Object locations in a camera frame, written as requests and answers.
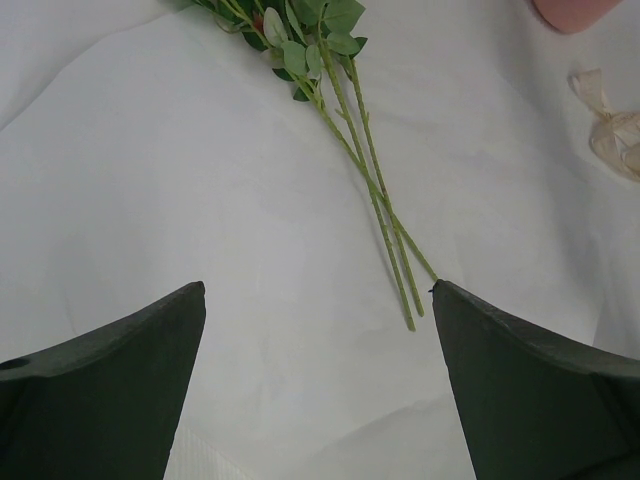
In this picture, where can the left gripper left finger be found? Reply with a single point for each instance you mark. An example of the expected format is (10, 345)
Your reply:
(106, 404)

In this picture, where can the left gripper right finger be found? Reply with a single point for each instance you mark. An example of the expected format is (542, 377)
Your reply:
(534, 404)

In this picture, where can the white wrapping paper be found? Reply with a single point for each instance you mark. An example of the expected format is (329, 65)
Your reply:
(151, 157)

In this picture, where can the cream printed ribbon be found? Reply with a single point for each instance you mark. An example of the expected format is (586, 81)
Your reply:
(614, 138)

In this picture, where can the pink flower bouquet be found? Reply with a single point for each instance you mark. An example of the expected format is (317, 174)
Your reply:
(301, 72)

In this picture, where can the pink tall vase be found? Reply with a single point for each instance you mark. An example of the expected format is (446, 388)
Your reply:
(573, 16)

